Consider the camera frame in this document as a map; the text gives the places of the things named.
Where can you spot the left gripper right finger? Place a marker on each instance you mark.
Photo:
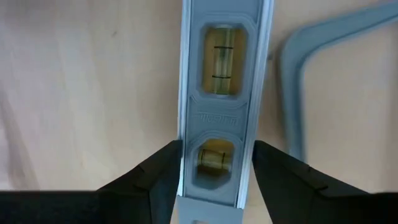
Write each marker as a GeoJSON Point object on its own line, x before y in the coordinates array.
{"type": "Point", "coordinates": [286, 186]}

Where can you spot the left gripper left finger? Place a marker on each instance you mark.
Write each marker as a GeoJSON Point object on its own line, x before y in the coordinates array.
{"type": "Point", "coordinates": [155, 186]}

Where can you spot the grey hacksaw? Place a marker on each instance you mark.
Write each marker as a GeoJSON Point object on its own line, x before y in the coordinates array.
{"type": "Point", "coordinates": [292, 109]}

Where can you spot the grey torpedo level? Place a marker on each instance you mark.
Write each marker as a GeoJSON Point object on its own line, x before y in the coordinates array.
{"type": "Point", "coordinates": [217, 118]}

